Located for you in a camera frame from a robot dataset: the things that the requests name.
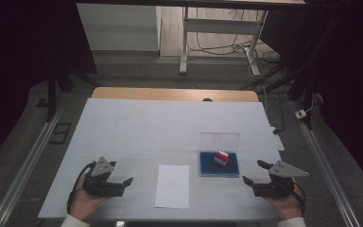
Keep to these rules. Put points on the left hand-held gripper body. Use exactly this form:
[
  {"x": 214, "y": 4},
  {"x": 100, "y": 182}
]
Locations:
[{"x": 102, "y": 167}]

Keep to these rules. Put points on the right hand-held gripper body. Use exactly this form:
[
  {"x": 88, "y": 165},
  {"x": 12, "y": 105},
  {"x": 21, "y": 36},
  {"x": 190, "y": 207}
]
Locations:
[{"x": 280, "y": 186}]

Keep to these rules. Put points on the blue ink pad box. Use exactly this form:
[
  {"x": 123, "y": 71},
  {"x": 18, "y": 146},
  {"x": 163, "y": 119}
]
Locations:
[{"x": 219, "y": 168}]

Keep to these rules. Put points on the red stamp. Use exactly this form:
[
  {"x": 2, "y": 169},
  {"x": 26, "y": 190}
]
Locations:
[{"x": 221, "y": 157}]

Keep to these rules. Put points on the person's right hand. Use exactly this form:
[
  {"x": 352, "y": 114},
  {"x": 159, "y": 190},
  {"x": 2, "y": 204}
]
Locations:
[{"x": 288, "y": 206}]

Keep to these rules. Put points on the person's left hand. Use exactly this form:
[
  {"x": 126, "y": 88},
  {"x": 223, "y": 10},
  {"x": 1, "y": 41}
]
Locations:
[{"x": 82, "y": 203}]

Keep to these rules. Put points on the white paper sheet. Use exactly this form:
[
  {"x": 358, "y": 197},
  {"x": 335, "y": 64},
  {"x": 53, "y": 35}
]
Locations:
[{"x": 172, "y": 186}]

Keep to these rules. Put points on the small white adapter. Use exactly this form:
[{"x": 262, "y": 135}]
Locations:
[{"x": 300, "y": 114}]

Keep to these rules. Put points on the black metal stand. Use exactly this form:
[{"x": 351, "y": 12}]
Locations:
[{"x": 52, "y": 91}]

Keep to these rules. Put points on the dark curtain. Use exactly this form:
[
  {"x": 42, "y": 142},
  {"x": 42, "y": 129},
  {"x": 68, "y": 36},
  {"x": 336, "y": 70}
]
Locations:
[
  {"x": 353, "y": 78},
  {"x": 22, "y": 63}
]

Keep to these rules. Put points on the white cabinet panel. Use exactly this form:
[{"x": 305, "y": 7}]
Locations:
[{"x": 119, "y": 28}]

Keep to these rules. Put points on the aluminium rail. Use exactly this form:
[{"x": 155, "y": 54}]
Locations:
[
  {"x": 324, "y": 164},
  {"x": 28, "y": 157}
]

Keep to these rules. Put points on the black floor frame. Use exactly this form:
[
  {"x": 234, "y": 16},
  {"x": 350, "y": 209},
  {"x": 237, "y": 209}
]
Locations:
[{"x": 60, "y": 133}]

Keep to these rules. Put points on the white metal desk frame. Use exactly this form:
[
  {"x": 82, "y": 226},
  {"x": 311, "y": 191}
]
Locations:
[{"x": 220, "y": 26}]

